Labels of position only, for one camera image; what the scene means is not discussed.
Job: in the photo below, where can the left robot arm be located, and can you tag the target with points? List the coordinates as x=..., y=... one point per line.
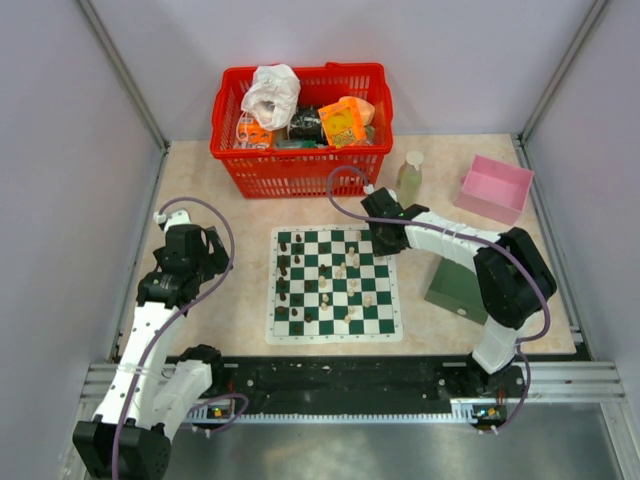
x=131, y=433

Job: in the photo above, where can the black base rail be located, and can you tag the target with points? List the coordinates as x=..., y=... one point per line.
x=359, y=385

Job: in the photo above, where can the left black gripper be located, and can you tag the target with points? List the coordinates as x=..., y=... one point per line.
x=217, y=260

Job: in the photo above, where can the small orange packet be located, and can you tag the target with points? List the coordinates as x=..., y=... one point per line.
x=250, y=134

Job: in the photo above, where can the orange snack box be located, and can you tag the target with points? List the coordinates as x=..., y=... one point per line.
x=348, y=122

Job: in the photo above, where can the white crumpled plastic bag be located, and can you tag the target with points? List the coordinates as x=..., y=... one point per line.
x=272, y=97

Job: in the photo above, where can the red plastic basket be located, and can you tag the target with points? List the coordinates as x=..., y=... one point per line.
x=299, y=161

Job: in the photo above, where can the green liquid bottle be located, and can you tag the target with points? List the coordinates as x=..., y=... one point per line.
x=409, y=178

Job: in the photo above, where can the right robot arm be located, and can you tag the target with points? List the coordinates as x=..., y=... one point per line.
x=514, y=280

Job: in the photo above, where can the green white chess mat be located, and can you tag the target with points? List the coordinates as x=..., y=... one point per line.
x=321, y=252

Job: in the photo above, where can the aluminium frame rail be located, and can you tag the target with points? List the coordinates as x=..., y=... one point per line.
x=121, y=71

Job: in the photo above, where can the black wrapped package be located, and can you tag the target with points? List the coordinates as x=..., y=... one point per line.
x=306, y=125

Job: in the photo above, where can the pink open box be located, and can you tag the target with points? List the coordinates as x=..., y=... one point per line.
x=495, y=190

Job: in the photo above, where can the dark green box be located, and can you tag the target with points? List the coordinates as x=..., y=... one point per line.
x=455, y=288

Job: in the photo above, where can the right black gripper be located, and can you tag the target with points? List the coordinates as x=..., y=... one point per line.
x=379, y=249

